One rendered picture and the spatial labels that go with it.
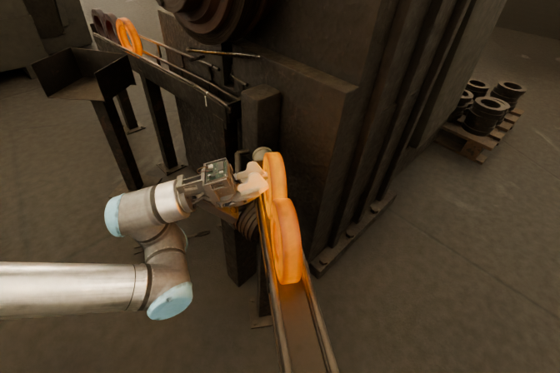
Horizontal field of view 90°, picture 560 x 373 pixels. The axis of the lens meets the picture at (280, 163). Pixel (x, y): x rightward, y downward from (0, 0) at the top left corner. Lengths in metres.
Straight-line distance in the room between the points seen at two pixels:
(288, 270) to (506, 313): 1.24
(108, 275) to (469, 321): 1.31
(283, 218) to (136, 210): 0.33
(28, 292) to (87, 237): 1.03
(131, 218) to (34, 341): 0.86
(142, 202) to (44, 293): 0.21
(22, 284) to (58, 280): 0.05
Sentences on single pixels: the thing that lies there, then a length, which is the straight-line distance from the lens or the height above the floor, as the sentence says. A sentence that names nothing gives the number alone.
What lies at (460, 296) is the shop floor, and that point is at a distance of 1.55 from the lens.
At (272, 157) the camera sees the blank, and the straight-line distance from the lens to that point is 0.61.
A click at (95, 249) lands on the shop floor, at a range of 1.58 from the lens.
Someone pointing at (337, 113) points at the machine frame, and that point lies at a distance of 0.75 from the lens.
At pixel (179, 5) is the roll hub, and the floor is 1.00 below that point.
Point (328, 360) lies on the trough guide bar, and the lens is 0.48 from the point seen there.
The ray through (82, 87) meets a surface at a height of 0.59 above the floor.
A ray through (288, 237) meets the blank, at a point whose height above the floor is 0.79.
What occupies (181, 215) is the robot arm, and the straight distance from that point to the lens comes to 0.64.
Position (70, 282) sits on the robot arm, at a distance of 0.63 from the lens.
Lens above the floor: 1.17
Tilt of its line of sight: 40 degrees down
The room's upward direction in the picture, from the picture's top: 4 degrees clockwise
